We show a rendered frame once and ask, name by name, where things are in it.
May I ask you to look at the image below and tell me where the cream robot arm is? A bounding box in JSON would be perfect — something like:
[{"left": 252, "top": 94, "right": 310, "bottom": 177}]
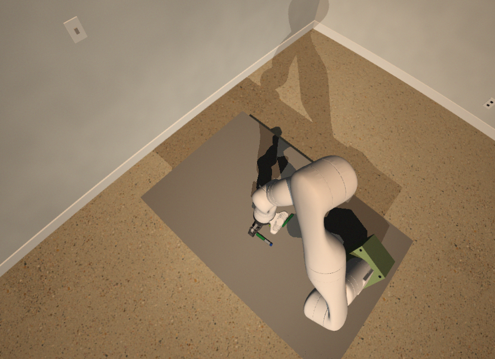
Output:
[{"left": 252, "top": 155, "right": 374, "bottom": 331}]

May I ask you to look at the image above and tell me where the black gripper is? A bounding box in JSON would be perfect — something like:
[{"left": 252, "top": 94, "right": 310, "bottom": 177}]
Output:
[{"left": 248, "top": 214, "right": 269, "bottom": 237}]

